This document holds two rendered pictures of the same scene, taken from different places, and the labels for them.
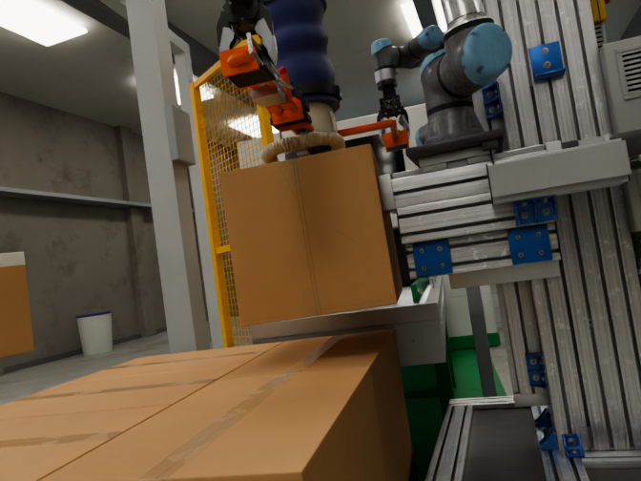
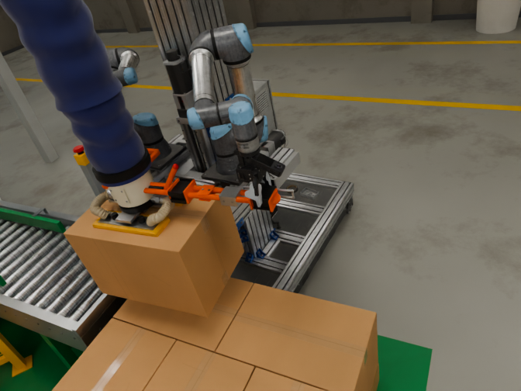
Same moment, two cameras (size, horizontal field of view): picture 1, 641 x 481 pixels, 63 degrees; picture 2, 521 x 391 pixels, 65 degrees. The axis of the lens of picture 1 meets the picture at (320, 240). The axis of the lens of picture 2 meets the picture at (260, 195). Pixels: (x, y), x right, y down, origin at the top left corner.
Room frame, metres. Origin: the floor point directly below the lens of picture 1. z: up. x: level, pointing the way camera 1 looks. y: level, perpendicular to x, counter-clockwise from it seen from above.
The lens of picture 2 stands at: (0.63, 1.21, 2.07)
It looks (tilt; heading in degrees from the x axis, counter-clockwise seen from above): 36 degrees down; 290
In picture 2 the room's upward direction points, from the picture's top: 13 degrees counter-clockwise
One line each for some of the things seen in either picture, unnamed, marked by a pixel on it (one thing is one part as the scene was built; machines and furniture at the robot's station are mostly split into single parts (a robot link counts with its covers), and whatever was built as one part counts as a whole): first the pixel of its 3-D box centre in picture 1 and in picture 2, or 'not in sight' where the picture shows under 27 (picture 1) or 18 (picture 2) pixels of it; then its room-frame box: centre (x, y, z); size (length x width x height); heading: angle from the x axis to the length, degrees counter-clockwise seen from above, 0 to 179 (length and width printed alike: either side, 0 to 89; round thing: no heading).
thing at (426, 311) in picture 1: (341, 322); (123, 278); (1.93, -0.03, 0.58); 0.70 x 0.03 x 0.06; 77
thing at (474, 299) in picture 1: (476, 309); (112, 215); (2.38, -0.65, 0.50); 0.07 x 0.07 x 1.00; 77
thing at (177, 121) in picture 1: (180, 135); not in sight; (2.86, 0.69, 1.62); 0.20 x 0.05 x 0.30; 167
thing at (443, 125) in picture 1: (452, 127); (229, 157); (1.31, -0.37, 1.09); 0.15 x 0.15 x 0.10
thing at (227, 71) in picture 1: (245, 68); (263, 198); (1.02, 0.10, 1.20); 0.08 x 0.07 x 0.05; 170
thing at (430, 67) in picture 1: (446, 81); (225, 136); (1.30, -0.37, 1.20); 0.13 x 0.12 x 0.14; 16
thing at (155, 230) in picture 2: not in sight; (129, 219); (1.62, 0.08, 1.09); 0.34 x 0.10 x 0.05; 170
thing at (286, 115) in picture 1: (290, 115); (182, 190); (1.36, 0.03, 1.20); 0.10 x 0.08 x 0.06; 80
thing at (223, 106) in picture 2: not in sight; (236, 110); (1.08, -0.01, 1.50); 0.11 x 0.11 x 0.08; 16
